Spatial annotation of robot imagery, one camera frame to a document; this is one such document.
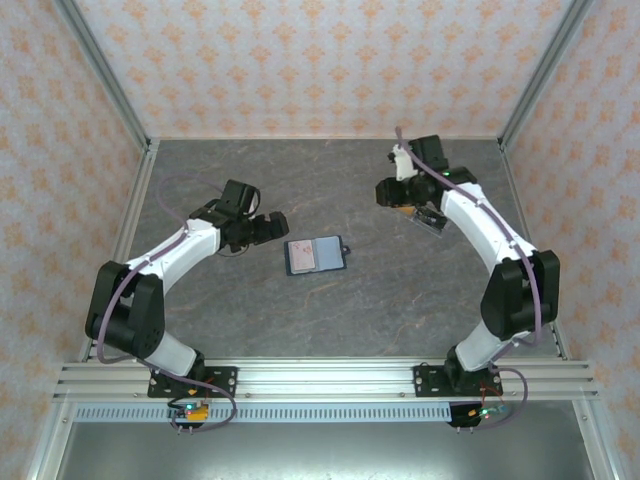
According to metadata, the grey metal sheet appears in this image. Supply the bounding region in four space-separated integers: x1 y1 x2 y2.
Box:
53 421 597 480

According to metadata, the clear acrylic box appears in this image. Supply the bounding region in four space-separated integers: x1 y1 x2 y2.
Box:
404 205 450 241

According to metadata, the aluminium mounting rail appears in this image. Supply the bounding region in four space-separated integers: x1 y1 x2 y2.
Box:
52 357 599 402

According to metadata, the controller board with yellow connector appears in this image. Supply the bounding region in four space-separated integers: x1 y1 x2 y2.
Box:
167 399 211 424

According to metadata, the aluminium side rail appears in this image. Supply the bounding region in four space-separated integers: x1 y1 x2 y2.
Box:
498 141 572 362
78 139 162 362

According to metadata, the white card with red print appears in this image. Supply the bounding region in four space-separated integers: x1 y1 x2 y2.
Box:
290 239 318 273

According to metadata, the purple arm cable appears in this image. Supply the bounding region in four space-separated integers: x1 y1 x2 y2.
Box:
96 172 237 435
394 125 546 432

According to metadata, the aluminium frame post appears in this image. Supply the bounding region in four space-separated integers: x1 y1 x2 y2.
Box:
498 0 597 150
52 0 154 152

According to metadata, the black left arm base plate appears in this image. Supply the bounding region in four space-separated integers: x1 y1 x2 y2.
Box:
146 365 239 399

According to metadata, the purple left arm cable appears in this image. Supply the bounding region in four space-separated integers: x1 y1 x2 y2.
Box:
96 172 237 435

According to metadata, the slotted grey cable duct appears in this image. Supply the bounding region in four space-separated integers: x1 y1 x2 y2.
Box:
74 403 452 424

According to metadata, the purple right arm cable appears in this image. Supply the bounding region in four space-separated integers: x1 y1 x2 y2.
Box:
394 125 546 432

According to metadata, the controller board with blue connector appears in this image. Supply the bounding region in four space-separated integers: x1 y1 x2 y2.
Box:
467 402 509 422

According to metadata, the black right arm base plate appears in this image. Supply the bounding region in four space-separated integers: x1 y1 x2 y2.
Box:
413 363 502 399

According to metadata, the blue card holder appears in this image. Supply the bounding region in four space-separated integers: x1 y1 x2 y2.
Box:
283 234 352 277

